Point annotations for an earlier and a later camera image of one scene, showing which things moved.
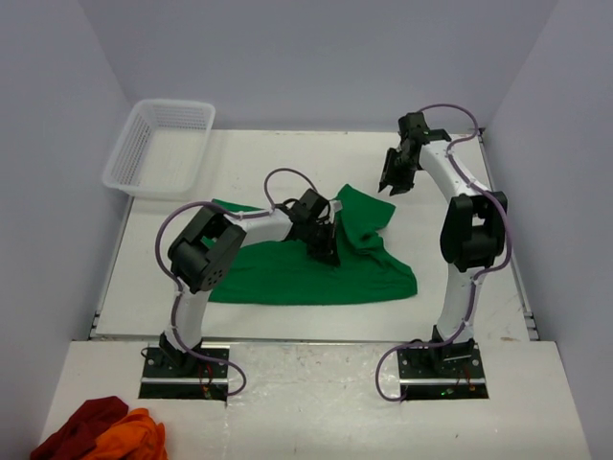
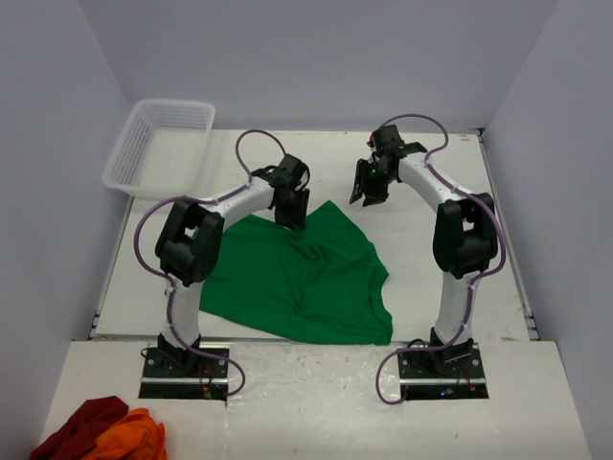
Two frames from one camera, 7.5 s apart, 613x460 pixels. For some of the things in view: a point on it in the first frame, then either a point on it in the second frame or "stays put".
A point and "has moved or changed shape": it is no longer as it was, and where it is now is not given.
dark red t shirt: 90,422 stays put
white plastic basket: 160,149 stays put
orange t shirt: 134,436 stays put
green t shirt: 281,271 has moved or changed shape
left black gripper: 326,252 to 298,216
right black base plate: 449,371 stays put
